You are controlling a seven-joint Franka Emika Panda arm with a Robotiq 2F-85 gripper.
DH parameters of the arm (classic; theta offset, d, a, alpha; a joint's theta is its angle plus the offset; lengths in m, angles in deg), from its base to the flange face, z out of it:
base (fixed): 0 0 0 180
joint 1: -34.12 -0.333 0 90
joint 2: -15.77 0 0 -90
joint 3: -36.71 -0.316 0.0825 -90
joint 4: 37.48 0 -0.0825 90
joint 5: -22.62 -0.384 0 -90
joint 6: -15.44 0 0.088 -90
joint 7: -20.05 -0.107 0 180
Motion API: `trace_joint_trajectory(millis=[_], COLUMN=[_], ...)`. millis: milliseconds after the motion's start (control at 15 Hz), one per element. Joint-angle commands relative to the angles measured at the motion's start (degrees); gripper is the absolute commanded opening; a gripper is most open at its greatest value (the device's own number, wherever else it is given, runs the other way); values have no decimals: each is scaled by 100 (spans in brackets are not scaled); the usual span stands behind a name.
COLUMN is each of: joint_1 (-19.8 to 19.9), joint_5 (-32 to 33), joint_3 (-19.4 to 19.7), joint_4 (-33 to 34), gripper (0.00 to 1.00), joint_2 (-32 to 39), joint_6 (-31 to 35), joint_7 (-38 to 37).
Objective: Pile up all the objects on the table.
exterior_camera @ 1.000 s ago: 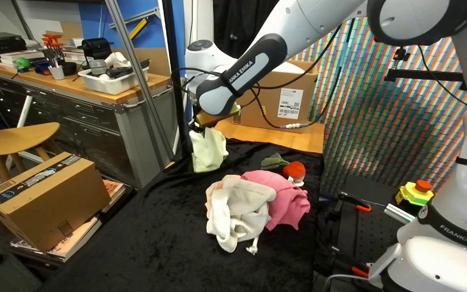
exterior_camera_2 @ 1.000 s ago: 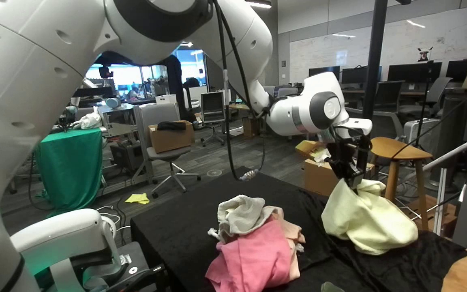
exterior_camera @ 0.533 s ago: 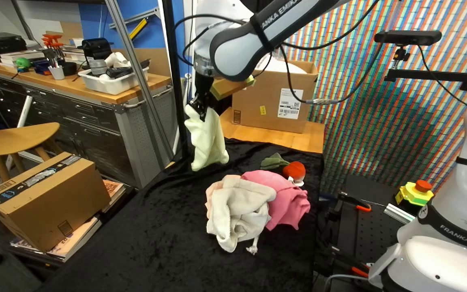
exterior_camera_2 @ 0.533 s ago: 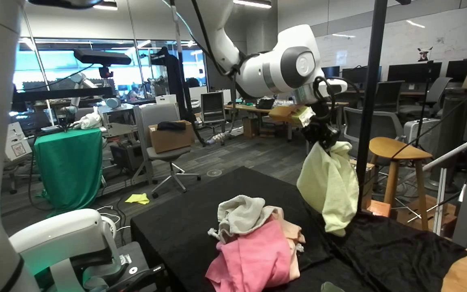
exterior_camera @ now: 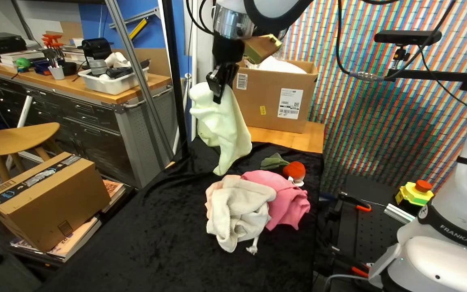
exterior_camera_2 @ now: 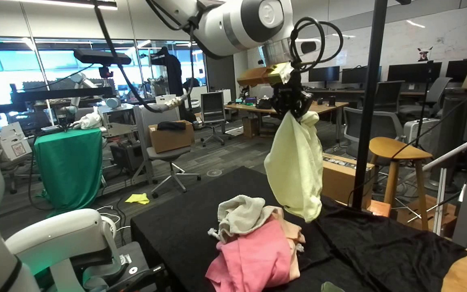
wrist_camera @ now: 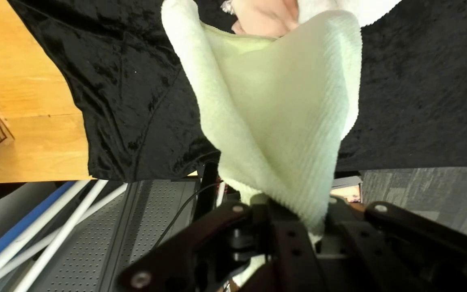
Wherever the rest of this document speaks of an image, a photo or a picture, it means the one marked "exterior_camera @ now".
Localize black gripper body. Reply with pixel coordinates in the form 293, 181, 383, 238
206, 37, 246, 90

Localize pale yellow-green cloth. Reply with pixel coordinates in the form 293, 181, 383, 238
188, 79, 255, 178

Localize white terry towel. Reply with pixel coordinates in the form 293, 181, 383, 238
204, 173, 279, 254

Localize pink cloth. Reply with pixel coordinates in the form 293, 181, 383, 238
240, 168, 313, 232

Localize cardboard box with white labels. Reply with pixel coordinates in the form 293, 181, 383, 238
232, 56, 319, 134

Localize white packing material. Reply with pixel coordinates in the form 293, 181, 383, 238
256, 55, 308, 76

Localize black stand pole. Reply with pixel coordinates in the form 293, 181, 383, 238
141, 0, 214, 191

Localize silver metal pole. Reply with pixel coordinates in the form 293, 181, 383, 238
102, 0, 177, 163

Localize yellow stick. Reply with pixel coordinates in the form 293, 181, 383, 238
126, 16, 151, 42

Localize orange plush toy green leaves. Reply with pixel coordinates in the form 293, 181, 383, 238
259, 152, 308, 188

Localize white plastic bin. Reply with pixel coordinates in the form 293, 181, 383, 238
78, 64, 151, 97

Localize blue panel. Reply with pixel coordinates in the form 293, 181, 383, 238
78, 0, 195, 142

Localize grey workbench with wooden top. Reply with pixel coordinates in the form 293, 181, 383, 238
0, 56, 178, 189

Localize black velvet table cover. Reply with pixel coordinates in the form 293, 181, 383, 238
36, 136, 328, 292

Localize multicolour patterned backdrop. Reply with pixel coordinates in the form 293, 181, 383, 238
280, 0, 467, 191

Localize orange plastic object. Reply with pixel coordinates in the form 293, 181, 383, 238
41, 30, 65, 50

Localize cardboard box with printed tape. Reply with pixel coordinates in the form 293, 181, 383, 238
0, 150, 112, 253

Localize wooden stool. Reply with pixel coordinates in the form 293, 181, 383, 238
0, 120, 62, 185

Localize yellow emergency stop button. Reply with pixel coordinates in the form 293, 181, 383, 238
394, 176, 436, 217

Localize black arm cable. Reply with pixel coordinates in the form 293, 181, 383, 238
183, 0, 219, 37

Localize black camera cable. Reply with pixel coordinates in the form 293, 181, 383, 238
334, 0, 467, 110

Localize white rope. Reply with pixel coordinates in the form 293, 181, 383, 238
243, 236, 261, 256

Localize orange-handled tool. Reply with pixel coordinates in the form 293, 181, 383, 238
337, 191, 375, 214
345, 258, 376, 280

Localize black stereo camera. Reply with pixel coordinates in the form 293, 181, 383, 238
373, 29, 444, 47

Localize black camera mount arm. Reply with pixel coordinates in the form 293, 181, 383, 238
384, 63, 467, 94

